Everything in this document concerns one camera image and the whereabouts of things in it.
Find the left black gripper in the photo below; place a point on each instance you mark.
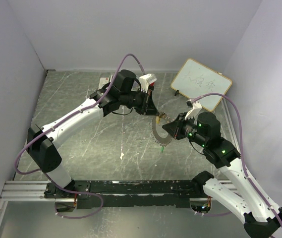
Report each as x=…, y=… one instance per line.
x=151, y=109

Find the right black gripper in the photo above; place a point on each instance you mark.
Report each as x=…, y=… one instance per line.
x=174, y=127

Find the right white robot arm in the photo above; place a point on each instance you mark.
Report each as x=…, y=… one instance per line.
x=260, y=215

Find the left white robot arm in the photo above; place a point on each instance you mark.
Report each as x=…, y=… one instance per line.
x=46, y=140

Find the white framed whiteboard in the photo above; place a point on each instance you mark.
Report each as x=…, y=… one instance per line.
x=195, y=79

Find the green white staple box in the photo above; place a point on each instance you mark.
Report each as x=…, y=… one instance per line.
x=103, y=81

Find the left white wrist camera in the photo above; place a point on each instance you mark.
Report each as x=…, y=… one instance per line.
x=146, y=81

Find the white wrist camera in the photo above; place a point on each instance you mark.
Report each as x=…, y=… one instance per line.
x=195, y=109
x=146, y=81

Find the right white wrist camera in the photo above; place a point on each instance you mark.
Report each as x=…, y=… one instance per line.
x=195, y=109

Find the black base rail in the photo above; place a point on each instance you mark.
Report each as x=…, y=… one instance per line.
x=178, y=193

